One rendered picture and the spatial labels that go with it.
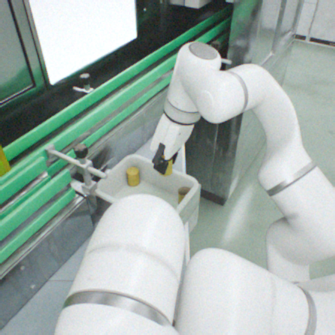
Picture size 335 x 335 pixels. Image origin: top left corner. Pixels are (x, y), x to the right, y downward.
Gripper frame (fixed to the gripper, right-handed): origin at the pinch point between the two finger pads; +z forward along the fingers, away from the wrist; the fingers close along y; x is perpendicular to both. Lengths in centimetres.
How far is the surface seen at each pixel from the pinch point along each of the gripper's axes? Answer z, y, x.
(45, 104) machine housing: 11.4, -3.0, -41.3
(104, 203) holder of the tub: 13.9, 10.9, -7.9
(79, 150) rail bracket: -5.3, 14.6, -12.9
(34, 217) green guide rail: 3.9, 27.6, -12.8
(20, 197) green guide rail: 6.4, 25.0, -19.7
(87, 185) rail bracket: 4.4, 14.4, -10.5
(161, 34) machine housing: 11, -66, -41
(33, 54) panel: -5.9, -0.8, -41.7
